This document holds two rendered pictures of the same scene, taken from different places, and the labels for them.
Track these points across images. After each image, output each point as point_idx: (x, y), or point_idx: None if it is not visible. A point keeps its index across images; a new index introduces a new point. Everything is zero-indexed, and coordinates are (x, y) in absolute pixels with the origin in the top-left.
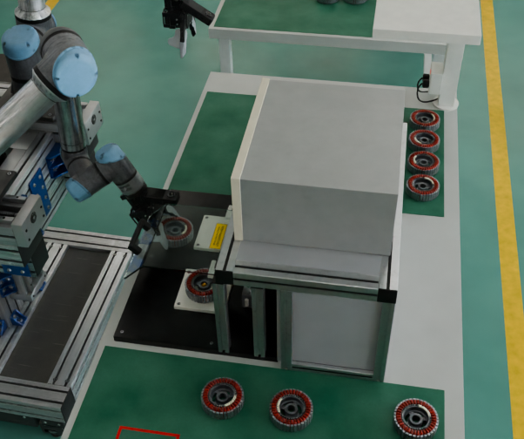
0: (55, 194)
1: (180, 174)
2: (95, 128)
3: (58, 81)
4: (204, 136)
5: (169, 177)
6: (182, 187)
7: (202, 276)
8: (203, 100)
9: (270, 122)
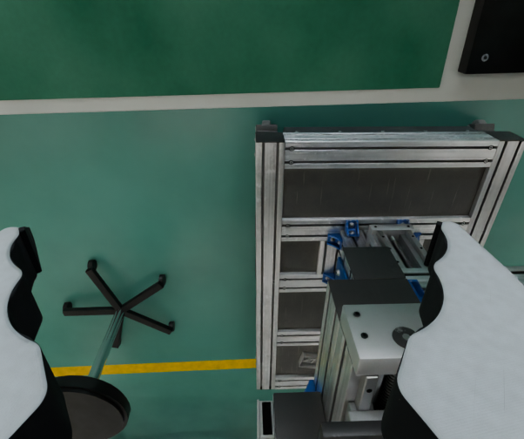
0: (426, 287)
1: (383, 70)
2: (397, 315)
3: None
4: (210, 47)
5: (391, 97)
6: (437, 50)
7: None
8: (45, 100)
9: None
